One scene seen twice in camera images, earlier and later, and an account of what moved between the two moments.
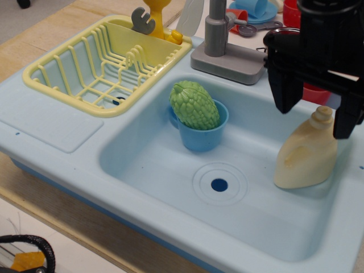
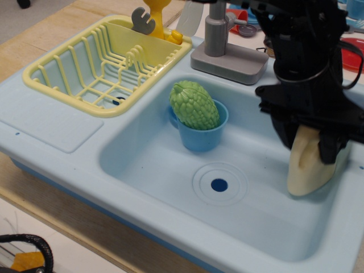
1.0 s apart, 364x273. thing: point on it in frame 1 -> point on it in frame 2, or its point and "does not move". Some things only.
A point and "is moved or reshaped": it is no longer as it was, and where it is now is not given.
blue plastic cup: [203, 140] does not move
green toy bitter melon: [194, 106] does not move
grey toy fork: [140, 24] does not move
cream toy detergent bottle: [308, 155] is moved or reshaped
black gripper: [328, 50] -> [306, 36]
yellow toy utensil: [156, 7] does not move
